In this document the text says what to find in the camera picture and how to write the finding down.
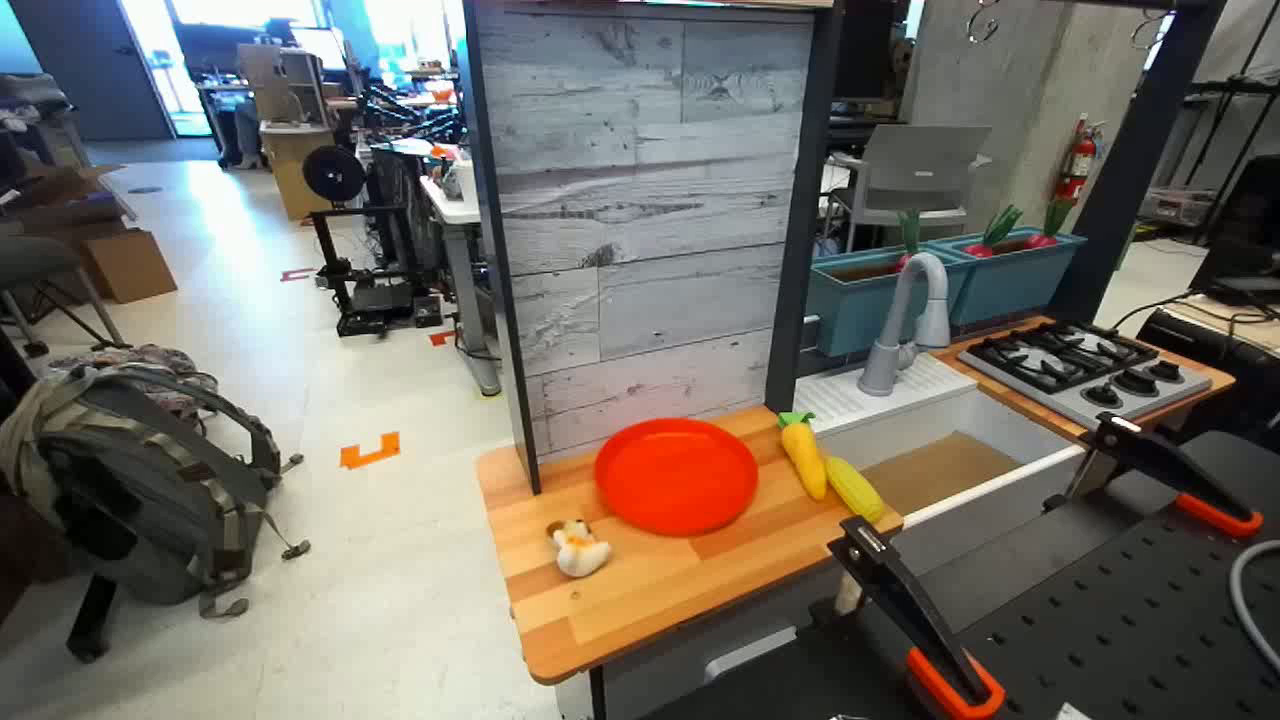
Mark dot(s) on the grey wood-look back panel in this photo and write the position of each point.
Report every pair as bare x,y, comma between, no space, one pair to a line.
643,224

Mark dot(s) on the yellow banana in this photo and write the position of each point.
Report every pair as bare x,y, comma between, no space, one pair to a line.
802,459

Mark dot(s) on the garlic bulb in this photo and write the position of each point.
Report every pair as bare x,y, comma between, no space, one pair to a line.
579,548

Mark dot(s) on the grey metal table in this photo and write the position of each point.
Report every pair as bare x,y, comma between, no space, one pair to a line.
467,254

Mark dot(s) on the white toy sink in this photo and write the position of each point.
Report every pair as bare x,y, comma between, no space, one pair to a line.
870,392

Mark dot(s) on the teal planter box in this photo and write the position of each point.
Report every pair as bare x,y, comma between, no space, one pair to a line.
1023,280
867,304

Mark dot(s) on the yellow oblong toy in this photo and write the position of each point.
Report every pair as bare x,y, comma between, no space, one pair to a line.
853,488

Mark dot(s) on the black equipment stand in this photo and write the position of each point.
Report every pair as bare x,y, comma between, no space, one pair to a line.
376,254

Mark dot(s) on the grey toy faucet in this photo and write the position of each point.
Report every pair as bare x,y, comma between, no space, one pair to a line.
921,273

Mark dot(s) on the black orange bar clamp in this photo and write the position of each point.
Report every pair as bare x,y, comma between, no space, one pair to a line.
1166,479
921,617

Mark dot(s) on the grey toy stove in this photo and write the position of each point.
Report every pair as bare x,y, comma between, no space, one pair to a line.
1064,380

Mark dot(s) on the tall wooden cabinet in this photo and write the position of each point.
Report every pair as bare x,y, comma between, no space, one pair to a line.
285,121

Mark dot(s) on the red fire extinguisher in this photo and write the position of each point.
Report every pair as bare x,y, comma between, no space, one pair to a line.
1079,163

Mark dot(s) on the brown cardboard box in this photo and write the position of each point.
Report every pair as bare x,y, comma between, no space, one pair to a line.
129,267

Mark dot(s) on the grey backpack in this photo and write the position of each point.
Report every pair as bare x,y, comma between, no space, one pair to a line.
135,483

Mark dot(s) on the black monitor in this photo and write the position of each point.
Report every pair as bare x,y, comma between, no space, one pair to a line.
1244,224

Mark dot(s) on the black frame post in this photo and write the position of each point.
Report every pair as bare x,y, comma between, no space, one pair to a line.
1133,163

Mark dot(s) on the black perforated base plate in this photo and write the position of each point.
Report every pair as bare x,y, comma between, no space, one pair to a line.
1133,626

